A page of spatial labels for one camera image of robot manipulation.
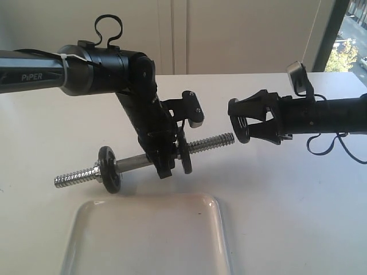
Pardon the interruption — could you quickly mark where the chrome collar nut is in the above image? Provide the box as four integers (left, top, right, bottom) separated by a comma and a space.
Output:
92, 163, 103, 183

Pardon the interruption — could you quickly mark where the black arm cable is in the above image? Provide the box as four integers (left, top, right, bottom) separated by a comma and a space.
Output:
306, 94, 367, 166
11, 14, 150, 87

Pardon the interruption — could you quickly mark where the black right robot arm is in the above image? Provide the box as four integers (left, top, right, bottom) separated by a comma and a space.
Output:
228, 89, 366, 145

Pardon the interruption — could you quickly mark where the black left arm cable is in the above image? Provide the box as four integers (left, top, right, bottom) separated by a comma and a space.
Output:
11, 14, 150, 87

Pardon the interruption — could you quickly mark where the thin blind cord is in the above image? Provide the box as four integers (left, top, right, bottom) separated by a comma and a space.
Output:
297, 0, 322, 73

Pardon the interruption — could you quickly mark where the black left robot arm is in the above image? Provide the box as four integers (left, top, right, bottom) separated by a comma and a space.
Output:
1, 41, 177, 179

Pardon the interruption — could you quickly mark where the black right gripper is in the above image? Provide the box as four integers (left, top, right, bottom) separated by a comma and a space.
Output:
228, 89, 293, 145

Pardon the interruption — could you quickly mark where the chrome threaded dumbbell bar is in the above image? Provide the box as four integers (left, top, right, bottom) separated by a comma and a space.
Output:
54, 132, 235, 188

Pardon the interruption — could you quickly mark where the white rectangular tray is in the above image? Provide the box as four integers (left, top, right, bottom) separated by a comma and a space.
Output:
60, 194, 231, 274

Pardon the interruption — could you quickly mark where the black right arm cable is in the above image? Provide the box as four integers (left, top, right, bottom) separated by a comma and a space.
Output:
306, 94, 367, 166

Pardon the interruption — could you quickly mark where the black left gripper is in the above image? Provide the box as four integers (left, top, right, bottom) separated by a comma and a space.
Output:
128, 95, 178, 179

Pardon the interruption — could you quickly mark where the black window frame post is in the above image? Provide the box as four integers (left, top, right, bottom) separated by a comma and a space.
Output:
311, 0, 350, 72

